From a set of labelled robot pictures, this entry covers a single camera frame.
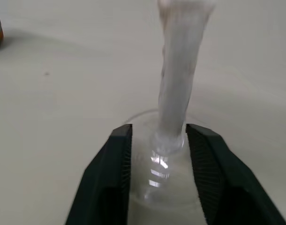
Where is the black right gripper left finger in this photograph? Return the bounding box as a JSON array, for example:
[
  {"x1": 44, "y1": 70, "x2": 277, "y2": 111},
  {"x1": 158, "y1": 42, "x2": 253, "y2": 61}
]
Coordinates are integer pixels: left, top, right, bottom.
[{"x1": 64, "y1": 124, "x2": 134, "y2": 225}]

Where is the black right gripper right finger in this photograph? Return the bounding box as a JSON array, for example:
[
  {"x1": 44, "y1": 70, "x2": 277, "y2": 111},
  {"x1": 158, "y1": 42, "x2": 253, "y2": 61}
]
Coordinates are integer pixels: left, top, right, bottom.
[{"x1": 185, "y1": 124, "x2": 286, "y2": 225}]

